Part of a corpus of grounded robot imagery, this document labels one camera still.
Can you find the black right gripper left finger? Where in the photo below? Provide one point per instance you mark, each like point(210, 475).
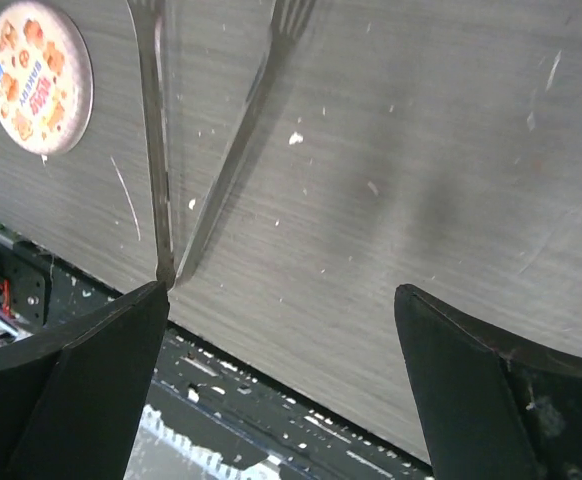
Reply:
point(71, 397)

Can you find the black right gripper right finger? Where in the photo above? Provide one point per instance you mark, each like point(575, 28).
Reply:
point(492, 404)

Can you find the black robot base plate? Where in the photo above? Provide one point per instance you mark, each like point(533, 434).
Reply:
point(207, 415)

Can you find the round bakery tin lid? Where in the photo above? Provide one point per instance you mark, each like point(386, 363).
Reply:
point(46, 78)

